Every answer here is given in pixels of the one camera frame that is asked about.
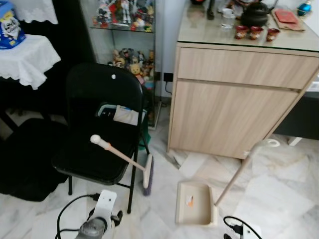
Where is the white cup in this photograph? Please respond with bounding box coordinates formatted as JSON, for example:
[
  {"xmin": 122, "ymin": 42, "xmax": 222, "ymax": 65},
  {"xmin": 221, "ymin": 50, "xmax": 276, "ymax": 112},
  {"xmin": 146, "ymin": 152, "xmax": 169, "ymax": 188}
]
[{"xmin": 221, "ymin": 7, "xmax": 236, "ymax": 19}]

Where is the white paper bag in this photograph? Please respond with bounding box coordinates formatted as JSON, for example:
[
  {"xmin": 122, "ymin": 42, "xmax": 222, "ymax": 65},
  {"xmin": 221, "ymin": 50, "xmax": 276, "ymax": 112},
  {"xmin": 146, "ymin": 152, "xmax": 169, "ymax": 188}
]
[{"xmin": 97, "ymin": 103, "xmax": 148, "ymax": 126}]

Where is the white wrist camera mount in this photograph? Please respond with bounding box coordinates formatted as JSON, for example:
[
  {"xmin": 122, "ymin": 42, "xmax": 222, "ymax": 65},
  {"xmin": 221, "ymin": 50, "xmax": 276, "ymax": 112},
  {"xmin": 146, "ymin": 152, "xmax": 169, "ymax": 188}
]
[
  {"xmin": 89, "ymin": 190, "xmax": 118, "ymax": 227},
  {"xmin": 242, "ymin": 224, "xmax": 261, "ymax": 239}
]

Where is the yellow bear plush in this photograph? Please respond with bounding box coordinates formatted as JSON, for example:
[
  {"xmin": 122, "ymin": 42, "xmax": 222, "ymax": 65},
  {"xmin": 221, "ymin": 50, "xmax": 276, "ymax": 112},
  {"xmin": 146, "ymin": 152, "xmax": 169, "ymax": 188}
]
[{"xmin": 128, "ymin": 62, "xmax": 146, "ymax": 84}]

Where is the green bin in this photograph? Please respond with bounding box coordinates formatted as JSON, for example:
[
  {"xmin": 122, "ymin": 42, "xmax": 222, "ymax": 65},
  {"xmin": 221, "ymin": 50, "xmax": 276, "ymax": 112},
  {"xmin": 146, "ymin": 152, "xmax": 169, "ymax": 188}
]
[{"xmin": 139, "ymin": 117, "xmax": 151, "ymax": 151}]

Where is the dark bottle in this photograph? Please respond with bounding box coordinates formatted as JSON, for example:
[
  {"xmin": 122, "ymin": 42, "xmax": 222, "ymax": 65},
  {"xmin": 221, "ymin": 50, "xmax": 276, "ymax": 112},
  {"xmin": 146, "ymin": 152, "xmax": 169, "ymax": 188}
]
[{"xmin": 207, "ymin": 0, "xmax": 216, "ymax": 20}]

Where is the table with white lace cloth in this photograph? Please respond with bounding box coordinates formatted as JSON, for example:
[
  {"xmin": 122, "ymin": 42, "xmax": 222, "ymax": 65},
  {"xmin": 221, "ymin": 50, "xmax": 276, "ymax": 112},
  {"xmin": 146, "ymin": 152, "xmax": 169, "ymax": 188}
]
[{"xmin": 0, "ymin": 34, "xmax": 62, "ymax": 91}]

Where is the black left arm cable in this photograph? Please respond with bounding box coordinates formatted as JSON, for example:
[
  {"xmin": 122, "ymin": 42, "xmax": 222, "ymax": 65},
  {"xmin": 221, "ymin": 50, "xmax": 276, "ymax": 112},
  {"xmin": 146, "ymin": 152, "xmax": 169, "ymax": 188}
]
[{"xmin": 56, "ymin": 193, "xmax": 101, "ymax": 239}]

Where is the red flat box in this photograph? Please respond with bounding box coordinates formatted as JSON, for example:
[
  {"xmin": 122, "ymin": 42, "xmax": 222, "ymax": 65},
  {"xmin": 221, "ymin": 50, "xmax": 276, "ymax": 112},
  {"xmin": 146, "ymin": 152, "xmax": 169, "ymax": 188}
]
[{"xmin": 276, "ymin": 8, "xmax": 299, "ymax": 24}]

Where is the white lace cloth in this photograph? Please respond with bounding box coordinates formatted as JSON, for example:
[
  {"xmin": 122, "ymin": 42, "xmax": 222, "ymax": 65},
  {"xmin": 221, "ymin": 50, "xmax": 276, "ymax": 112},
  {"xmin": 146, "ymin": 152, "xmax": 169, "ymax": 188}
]
[{"xmin": 10, "ymin": 0, "xmax": 59, "ymax": 25}]

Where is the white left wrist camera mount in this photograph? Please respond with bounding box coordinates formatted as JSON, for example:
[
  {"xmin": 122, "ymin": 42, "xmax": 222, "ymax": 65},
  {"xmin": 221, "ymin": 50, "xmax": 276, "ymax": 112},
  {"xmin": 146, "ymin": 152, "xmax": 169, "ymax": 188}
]
[{"xmin": 89, "ymin": 190, "xmax": 118, "ymax": 227}]

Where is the brown woven mat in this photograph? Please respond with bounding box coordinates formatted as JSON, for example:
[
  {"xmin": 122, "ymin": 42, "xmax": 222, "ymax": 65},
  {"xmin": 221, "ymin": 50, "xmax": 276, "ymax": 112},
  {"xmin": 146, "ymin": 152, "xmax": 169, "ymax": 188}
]
[{"xmin": 272, "ymin": 7, "xmax": 306, "ymax": 32}]

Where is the beige broom with white knob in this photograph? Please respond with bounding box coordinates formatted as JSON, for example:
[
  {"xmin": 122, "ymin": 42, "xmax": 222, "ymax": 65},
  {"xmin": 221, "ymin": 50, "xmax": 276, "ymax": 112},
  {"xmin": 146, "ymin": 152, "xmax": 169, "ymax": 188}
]
[{"xmin": 90, "ymin": 134, "xmax": 154, "ymax": 196}]

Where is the large black bag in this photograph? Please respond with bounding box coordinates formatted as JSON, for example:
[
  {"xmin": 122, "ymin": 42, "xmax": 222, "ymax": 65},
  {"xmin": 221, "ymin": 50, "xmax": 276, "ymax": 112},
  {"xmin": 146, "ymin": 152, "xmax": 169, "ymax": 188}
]
[{"xmin": 0, "ymin": 119, "xmax": 69, "ymax": 202}]

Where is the blue printed package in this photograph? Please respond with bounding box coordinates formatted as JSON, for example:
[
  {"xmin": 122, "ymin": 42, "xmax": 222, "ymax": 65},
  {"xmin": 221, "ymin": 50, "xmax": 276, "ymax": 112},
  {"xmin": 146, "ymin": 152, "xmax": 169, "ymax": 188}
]
[{"xmin": 0, "ymin": 7, "xmax": 26, "ymax": 50}]

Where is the light wooden cabinet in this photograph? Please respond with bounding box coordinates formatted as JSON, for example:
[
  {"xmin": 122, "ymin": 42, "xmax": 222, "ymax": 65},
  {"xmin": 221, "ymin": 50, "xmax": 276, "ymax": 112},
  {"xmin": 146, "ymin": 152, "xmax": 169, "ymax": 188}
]
[{"xmin": 167, "ymin": 5, "xmax": 319, "ymax": 160}]

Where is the beige long-handled dustpan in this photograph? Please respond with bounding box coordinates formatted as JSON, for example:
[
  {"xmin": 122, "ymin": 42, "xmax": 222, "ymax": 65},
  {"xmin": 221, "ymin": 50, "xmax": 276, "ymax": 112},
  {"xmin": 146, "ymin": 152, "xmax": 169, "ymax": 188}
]
[{"xmin": 175, "ymin": 138, "xmax": 281, "ymax": 228}]

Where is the white box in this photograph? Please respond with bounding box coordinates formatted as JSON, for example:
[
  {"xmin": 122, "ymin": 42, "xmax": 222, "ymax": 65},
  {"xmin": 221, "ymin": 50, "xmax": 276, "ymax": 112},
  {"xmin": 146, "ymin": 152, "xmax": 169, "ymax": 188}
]
[{"xmin": 305, "ymin": 80, "xmax": 319, "ymax": 93}]

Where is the black folding chair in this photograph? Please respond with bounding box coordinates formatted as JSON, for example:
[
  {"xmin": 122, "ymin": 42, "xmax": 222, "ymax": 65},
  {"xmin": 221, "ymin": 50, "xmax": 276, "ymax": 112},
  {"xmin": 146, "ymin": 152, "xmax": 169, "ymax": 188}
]
[{"xmin": 52, "ymin": 62, "xmax": 150, "ymax": 215}]

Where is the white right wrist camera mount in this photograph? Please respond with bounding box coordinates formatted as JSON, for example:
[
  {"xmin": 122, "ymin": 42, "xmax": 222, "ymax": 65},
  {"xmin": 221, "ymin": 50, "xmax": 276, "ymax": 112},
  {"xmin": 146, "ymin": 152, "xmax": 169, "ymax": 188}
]
[{"xmin": 242, "ymin": 224, "xmax": 261, "ymax": 239}]

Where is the blue round ornament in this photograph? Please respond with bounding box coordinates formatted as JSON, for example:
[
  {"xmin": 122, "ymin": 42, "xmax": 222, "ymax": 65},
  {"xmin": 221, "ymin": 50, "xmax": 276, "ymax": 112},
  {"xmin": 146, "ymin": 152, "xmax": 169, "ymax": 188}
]
[{"xmin": 297, "ymin": 1, "xmax": 313, "ymax": 16}]

